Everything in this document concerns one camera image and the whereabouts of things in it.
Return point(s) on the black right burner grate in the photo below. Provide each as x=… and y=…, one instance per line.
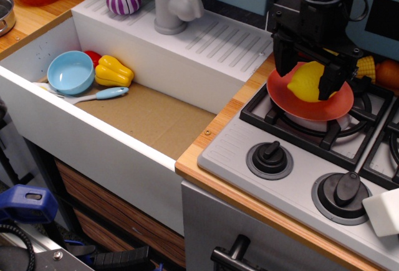
x=381, y=164

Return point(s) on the black left burner grate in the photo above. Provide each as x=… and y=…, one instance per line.
x=342, y=141

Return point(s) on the wooden drawer fronts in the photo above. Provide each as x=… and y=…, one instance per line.
x=117, y=225

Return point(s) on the black burner grate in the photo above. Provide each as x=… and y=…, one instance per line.
x=342, y=141
x=381, y=164

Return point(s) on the black right stove knob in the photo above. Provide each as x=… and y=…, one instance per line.
x=339, y=197

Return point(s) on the brown cardboard sheet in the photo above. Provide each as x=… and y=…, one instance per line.
x=164, y=123

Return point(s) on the silver metal pot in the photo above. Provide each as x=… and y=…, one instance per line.
x=8, y=19

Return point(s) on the light blue plastic bowl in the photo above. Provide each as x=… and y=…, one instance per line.
x=71, y=73

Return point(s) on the blue handled white spatula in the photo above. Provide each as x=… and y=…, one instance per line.
x=108, y=93

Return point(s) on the grey toy stove top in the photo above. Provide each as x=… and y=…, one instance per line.
x=225, y=157

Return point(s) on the blue plastic clamp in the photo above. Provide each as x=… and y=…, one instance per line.
x=28, y=205

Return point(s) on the grey toy faucet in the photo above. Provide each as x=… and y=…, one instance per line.
x=171, y=16

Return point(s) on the white toy sink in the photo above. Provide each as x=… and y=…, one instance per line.
x=129, y=144

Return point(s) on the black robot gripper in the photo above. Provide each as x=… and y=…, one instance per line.
x=318, y=32

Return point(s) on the yellow toy corn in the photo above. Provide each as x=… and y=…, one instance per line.
x=366, y=68

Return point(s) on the yellow toy bell pepper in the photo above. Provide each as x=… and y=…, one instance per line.
x=111, y=73

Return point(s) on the metal oven door handle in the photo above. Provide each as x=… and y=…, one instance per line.
x=233, y=258

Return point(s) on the orange toy fruit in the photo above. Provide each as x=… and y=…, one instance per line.
x=387, y=74

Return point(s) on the red toy tomato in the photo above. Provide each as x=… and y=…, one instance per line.
x=95, y=57

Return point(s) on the black ribbed handle tool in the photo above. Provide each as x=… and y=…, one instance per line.
x=136, y=259

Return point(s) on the black stove knob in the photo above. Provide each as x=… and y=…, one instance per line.
x=339, y=197
x=269, y=161

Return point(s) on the yellow plastic lemon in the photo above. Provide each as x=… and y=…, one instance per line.
x=304, y=83

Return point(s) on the white plastic block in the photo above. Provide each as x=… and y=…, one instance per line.
x=382, y=210

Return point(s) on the pink plastic plate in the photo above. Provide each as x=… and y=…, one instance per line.
x=338, y=105

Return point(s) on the black left stove knob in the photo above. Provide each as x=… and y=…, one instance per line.
x=269, y=161

